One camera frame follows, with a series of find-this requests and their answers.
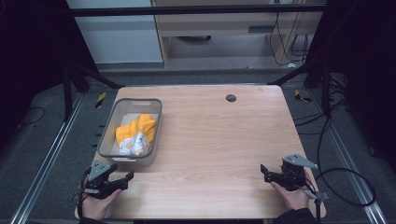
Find black metal stand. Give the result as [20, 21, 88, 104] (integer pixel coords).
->
[266, 57, 333, 120]
[61, 57, 126, 123]

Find dark curtain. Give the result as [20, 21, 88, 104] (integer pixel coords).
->
[306, 0, 396, 171]
[0, 0, 99, 138]

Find thin black floor cable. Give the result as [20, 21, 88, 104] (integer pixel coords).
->
[17, 105, 47, 128]

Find grey plastic basket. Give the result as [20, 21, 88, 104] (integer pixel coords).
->
[96, 97, 163, 167]

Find black looped floor cable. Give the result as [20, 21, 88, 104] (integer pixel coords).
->
[314, 116, 376, 208]

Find black hanging desk cables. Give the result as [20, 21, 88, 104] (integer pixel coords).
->
[268, 11, 310, 68]

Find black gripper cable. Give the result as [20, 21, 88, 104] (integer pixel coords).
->
[76, 167, 92, 219]
[314, 199, 322, 224]

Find yellow and white cloth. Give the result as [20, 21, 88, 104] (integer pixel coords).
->
[115, 113, 158, 157]

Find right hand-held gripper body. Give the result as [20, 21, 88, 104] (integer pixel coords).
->
[273, 153, 330, 202]

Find person's left hand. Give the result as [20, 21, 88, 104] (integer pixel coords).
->
[80, 186, 122, 221]

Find aluminium floor rail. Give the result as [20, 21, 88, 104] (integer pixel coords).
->
[309, 88, 389, 224]
[9, 92, 86, 224]

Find white cabinet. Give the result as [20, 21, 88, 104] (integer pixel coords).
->
[65, 0, 163, 65]

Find yellow black hazard tape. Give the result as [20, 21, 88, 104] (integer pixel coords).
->
[94, 91, 107, 109]
[293, 89, 313, 104]

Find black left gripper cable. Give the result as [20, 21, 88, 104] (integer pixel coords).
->
[76, 167, 92, 219]

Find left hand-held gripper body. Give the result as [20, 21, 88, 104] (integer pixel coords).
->
[71, 160, 129, 201]

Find black horizontal bar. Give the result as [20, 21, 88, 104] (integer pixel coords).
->
[68, 4, 327, 18]

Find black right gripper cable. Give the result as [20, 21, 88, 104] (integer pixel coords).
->
[314, 199, 322, 224]

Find person's right hand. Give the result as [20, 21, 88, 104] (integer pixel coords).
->
[269, 180, 311, 212]

